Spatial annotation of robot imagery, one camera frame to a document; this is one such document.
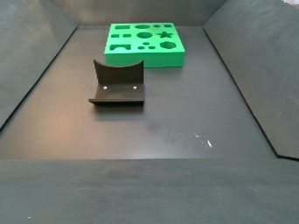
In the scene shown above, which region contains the black curved holder stand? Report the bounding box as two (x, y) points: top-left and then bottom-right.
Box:
(88, 60), (145, 105)

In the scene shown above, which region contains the green shape sorter block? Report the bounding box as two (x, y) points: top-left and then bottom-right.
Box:
(104, 22), (185, 67)

